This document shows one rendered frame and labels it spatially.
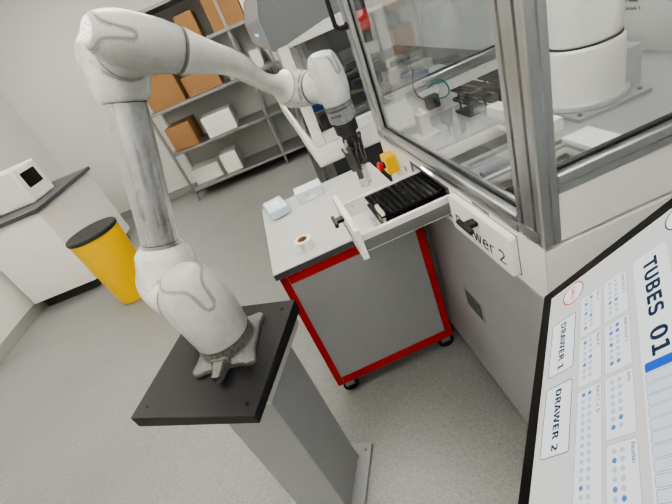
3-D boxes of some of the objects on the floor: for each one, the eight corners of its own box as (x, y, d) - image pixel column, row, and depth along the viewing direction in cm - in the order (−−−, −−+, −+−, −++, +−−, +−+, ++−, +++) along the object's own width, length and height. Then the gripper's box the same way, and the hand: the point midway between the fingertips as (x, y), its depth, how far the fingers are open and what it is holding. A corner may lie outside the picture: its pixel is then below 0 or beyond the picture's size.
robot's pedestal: (286, 524, 146) (170, 403, 107) (305, 445, 170) (217, 321, 131) (363, 530, 136) (266, 398, 97) (372, 444, 159) (298, 310, 120)
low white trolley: (344, 401, 181) (272, 275, 142) (318, 318, 234) (261, 209, 195) (459, 348, 182) (421, 208, 142) (408, 277, 235) (369, 161, 196)
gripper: (341, 113, 135) (363, 175, 147) (325, 132, 124) (350, 197, 137) (361, 108, 131) (382, 172, 144) (346, 127, 121) (370, 194, 133)
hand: (363, 175), depth 139 cm, fingers closed
